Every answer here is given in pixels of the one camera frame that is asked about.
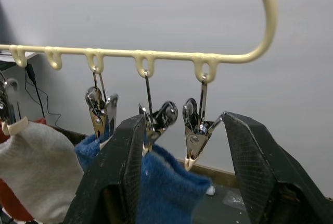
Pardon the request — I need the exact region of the blue fuzzy sock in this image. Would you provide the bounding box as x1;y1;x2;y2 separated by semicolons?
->
74;133;103;174
135;143;213;224

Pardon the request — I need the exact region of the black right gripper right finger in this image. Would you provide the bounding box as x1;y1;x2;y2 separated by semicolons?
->
223;111;333;224

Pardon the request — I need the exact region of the cream metal clip hanger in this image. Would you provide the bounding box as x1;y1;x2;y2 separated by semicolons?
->
0;0;277;83

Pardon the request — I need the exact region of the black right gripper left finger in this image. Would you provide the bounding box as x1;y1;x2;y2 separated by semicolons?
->
63;114;146;224

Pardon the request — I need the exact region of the grey white sock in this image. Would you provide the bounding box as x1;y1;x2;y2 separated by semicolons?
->
0;121;85;223

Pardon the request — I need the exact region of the silver metal clip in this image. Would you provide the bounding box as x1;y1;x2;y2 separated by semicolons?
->
0;70;29;136
138;69;179;154
85;65;119;150
182;73;226;170

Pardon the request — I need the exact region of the red orange sock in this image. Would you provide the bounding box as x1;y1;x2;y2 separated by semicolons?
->
0;117;48;221

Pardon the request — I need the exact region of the black cable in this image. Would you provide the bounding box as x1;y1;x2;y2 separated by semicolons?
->
24;64;62;128

